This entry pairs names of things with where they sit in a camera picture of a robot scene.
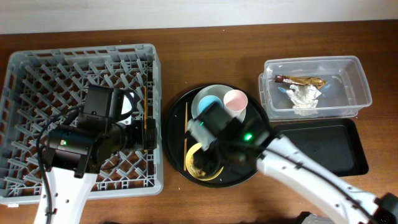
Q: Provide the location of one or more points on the white napkin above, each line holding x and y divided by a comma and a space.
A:
303, 97

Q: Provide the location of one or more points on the clear plastic bin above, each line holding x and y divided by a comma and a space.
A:
345, 92

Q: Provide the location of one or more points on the blue cup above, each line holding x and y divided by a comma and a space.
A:
206, 101

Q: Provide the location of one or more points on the black rectangular tray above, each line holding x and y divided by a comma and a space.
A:
334, 144

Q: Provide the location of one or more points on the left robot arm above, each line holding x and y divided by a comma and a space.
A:
110, 121

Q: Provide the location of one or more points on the pink cup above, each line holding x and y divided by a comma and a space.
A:
235, 101

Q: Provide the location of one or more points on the gold brown snack wrapper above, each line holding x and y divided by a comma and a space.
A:
302, 81

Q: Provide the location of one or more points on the wooden chopstick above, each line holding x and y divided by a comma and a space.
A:
185, 139
145, 108

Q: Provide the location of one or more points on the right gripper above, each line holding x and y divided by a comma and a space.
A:
207, 158

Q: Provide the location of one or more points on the grey round plate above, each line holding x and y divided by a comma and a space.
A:
219, 91

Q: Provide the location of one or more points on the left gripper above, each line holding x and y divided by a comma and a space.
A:
150, 134

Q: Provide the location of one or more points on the food scraps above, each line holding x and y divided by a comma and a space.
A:
196, 172

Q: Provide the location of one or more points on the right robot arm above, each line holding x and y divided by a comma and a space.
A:
275, 155

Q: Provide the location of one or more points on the grey dishwasher rack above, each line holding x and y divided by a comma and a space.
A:
39, 84

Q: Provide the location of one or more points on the yellow bowl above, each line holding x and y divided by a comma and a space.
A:
196, 147

